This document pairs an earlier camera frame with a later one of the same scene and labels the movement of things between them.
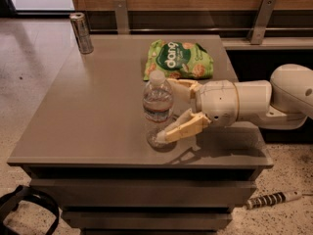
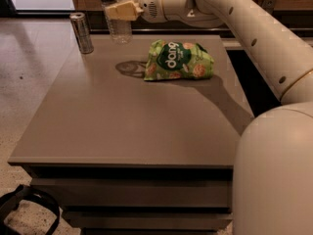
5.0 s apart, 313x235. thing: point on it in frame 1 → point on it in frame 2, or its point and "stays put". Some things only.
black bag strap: (10, 201) stays put
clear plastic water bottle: (157, 109) → (119, 30)
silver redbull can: (81, 32) stays put
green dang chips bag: (178, 60) stays put
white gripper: (216, 101) → (151, 3)
